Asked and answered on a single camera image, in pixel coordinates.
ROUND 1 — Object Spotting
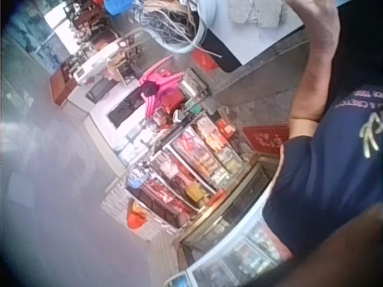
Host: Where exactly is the heap of boxes and tools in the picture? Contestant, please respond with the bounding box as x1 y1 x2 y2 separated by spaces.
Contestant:
172 68 218 125

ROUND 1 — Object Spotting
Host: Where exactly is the white tub of grey cables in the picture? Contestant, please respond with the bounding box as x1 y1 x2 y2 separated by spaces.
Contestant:
139 0 217 57

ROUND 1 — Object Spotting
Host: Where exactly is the white counter with dark panels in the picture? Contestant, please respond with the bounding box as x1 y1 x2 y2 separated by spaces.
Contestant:
65 76 159 171

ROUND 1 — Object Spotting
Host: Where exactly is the glass display cabinet with goods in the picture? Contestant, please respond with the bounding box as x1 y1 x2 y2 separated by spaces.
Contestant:
124 115 272 240

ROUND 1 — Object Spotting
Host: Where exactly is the orange red bag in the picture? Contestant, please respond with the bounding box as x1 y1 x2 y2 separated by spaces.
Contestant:
126 199 148 231

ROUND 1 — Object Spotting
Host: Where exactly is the red patterned floor mat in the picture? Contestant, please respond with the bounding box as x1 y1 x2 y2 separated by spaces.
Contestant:
241 124 290 156

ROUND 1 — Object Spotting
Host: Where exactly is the brown wooden box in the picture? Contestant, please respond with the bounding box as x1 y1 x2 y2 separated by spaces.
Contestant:
48 64 79 108

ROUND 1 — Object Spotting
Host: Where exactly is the blue plastic container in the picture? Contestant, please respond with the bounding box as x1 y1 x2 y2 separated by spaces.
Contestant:
104 0 136 16

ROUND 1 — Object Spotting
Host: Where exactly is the person's left hand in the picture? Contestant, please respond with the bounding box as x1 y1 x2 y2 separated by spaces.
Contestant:
286 0 341 29

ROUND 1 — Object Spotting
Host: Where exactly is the glass counter with packets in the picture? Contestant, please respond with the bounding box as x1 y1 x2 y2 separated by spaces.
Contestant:
163 191 296 287

